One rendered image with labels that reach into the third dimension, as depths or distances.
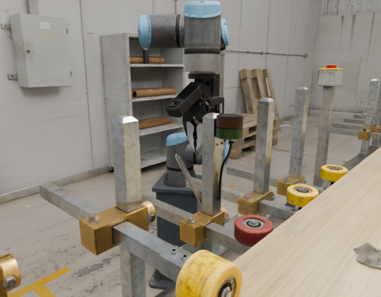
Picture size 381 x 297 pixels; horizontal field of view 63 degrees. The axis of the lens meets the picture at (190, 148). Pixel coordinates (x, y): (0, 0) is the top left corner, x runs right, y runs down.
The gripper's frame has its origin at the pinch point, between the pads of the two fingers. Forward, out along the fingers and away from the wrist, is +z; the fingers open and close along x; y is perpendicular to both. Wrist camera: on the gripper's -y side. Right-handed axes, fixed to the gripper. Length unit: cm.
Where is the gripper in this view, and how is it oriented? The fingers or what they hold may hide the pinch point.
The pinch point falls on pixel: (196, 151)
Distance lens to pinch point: 83.3
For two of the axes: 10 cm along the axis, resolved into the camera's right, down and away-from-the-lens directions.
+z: 0.0, 9.7, 2.5
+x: -7.4, -1.7, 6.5
